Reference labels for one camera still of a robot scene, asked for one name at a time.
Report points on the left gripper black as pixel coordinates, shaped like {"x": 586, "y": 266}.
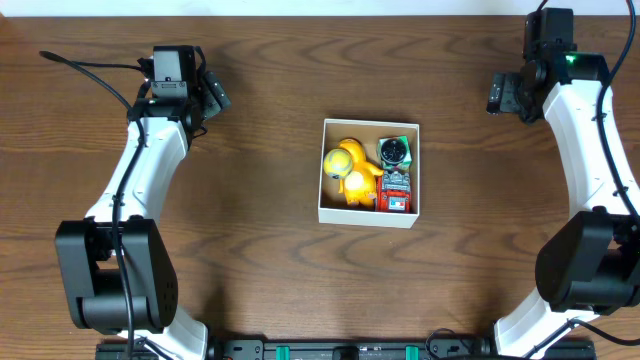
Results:
{"x": 215, "y": 93}

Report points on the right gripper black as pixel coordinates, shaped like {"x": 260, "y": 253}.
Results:
{"x": 505, "y": 92}

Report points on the rubik's cube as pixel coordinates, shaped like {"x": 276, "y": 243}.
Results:
{"x": 402, "y": 167}

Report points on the black round cap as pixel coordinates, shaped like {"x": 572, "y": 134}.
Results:
{"x": 393, "y": 151}

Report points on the yellow minion ball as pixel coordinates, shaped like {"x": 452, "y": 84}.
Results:
{"x": 337, "y": 163}

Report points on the red toy robot car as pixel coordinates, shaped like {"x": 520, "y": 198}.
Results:
{"x": 393, "y": 192}

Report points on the orange duck-like toy figure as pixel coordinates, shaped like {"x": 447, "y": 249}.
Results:
{"x": 359, "y": 186}

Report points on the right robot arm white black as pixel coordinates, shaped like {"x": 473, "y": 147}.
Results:
{"x": 590, "y": 267}

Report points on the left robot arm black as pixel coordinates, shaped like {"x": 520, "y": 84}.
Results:
{"x": 117, "y": 274}

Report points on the white cardboard box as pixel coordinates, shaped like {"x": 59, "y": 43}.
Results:
{"x": 331, "y": 209}

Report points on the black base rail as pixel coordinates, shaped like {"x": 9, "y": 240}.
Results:
{"x": 257, "y": 350}

